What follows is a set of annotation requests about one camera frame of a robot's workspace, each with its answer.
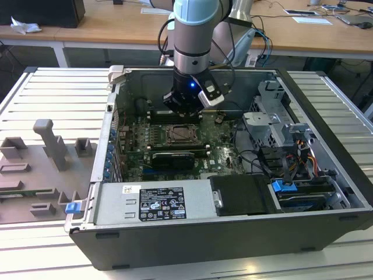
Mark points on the black rating label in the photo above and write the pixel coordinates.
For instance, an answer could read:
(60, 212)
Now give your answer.
(163, 204)

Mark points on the grey desk hatch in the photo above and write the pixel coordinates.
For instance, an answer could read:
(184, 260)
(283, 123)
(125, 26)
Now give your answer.
(156, 10)

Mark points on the black RAM slot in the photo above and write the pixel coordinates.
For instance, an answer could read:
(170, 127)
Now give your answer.
(204, 153)
(180, 148)
(158, 116)
(157, 113)
(163, 121)
(180, 145)

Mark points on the pale blue teach pendant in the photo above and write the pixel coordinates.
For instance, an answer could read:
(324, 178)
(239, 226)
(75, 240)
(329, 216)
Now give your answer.
(243, 46)

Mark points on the small graphics card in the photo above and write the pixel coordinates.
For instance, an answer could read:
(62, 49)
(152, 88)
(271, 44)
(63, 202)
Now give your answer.
(175, 160)

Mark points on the black air shroud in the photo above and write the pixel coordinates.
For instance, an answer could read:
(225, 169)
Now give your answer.
(242, 195)

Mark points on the black round component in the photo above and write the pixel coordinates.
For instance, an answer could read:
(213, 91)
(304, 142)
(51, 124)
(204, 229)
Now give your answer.
(142, 105)

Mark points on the white paper sheet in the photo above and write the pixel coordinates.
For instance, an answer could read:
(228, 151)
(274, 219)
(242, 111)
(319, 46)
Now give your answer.
(311, 20)

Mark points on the black hard disk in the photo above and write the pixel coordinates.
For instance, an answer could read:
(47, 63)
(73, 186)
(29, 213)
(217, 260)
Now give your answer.
(303, 201)

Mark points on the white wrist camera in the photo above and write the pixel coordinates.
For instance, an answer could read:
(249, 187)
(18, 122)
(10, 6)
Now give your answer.
(211, 96)

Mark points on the metal locking lever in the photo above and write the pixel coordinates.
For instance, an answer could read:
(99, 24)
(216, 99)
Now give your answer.
(183, 125)
(186, 142)

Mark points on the black box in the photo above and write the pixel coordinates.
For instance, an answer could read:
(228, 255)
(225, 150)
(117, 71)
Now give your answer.
(40, 13)

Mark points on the CPU socket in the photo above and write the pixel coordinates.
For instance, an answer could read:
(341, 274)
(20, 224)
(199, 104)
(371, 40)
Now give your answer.
(166, 134)

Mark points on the grey plastic bracket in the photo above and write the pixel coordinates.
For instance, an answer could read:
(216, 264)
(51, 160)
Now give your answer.
(300, 129)

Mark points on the wooden desk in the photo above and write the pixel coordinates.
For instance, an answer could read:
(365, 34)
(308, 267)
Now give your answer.
(116, 29)

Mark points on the crumpled white paper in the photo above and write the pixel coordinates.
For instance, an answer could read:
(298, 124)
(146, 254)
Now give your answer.
(24, 25)

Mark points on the blue disk carrier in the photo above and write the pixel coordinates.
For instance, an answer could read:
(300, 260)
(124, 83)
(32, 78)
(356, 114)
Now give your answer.
(281, 186)

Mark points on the grey laptop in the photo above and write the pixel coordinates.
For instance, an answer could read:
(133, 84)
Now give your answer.
(354, 19)

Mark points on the blue plastic latch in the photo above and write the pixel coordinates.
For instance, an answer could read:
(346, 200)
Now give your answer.
(73, 209)

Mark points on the green motherboard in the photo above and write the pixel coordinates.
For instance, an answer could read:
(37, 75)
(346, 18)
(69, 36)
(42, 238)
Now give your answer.
(221, 157)

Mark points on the grey plastic case latch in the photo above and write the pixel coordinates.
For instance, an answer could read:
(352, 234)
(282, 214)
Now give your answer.
(116, 74)

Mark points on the grey power supply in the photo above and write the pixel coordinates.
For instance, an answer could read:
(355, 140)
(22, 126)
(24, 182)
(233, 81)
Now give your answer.
(116, 204)

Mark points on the black mouse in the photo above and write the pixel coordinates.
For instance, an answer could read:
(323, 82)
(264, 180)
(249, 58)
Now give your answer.
(364, 25)

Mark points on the black PC case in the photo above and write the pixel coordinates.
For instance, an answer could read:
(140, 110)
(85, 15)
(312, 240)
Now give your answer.
(175, 248)

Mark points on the blue printed paper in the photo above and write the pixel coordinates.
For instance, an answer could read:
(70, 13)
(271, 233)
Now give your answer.
(300, 12)

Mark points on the grey parts rack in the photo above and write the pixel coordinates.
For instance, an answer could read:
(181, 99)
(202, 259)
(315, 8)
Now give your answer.
(35, 175)

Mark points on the grey metal disk bay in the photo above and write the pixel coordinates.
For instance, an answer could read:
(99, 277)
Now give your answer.
(262, 137)

